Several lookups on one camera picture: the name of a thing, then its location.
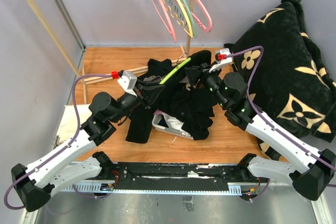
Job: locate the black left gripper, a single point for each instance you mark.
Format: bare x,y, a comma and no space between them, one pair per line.
148,92

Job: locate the wooden clothes rack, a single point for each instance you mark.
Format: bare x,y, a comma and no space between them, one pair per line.
76,35

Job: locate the pink hanger with metal hook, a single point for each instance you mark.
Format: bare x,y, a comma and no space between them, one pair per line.
165,18

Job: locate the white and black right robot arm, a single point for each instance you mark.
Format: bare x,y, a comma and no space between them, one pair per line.
307,169

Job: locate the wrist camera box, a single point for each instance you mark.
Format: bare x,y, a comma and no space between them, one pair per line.
126,80
222,58

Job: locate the white perforated plastic basket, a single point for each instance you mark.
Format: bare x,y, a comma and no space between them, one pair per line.
157,117

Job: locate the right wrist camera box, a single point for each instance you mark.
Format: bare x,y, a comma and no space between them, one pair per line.
222,58

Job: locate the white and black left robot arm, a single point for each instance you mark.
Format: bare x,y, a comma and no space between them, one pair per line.
38,181

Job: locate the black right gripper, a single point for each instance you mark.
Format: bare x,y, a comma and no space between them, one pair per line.
203,72

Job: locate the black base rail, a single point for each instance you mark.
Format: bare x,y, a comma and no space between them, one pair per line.
176,176

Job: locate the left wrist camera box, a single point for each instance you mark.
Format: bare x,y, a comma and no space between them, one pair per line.
126,80

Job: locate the black floral plush blanket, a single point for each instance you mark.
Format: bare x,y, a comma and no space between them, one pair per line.
288,79

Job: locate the black t shirt with print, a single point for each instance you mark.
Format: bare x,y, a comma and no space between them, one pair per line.
194,108

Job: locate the lime green hanger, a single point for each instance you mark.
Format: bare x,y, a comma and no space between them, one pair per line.
180,62

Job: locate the folded cream cloth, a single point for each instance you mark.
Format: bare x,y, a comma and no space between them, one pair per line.
68,124

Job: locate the white t shirt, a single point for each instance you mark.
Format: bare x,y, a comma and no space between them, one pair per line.
172,122

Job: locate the pink plastic hanger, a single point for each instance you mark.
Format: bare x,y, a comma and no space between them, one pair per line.
191,1

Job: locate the navy blue t shirt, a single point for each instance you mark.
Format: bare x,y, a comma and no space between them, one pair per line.
163,122

